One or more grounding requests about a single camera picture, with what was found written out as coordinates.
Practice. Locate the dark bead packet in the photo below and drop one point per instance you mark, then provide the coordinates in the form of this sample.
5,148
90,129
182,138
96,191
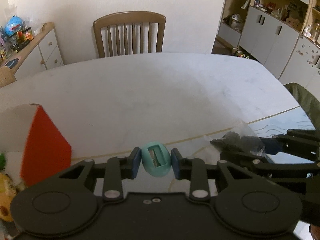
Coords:
240,138

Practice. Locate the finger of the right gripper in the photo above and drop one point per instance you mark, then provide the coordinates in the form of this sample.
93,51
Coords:
262,167
294,142

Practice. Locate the brown wooden chair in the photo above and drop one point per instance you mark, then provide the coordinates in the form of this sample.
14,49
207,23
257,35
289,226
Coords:
129,32

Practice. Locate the teal pencil sharpener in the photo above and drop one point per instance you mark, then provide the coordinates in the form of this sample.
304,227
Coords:
156,159

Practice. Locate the red cardboard box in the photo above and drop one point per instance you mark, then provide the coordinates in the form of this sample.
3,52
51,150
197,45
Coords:
33,146

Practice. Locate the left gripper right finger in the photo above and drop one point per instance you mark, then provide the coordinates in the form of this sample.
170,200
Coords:
194,170

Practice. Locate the white wall cabinet unit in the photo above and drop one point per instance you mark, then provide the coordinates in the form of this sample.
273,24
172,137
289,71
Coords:
276,33

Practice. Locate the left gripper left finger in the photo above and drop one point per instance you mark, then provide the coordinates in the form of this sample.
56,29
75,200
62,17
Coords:
116,170

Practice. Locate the white low sideboard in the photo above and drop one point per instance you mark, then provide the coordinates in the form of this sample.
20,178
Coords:
42,53

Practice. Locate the beige pig figurine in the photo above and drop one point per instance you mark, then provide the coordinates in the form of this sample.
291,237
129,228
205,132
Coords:
7,193

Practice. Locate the green cushioned chair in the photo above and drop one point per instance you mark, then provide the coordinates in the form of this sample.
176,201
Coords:
307,101

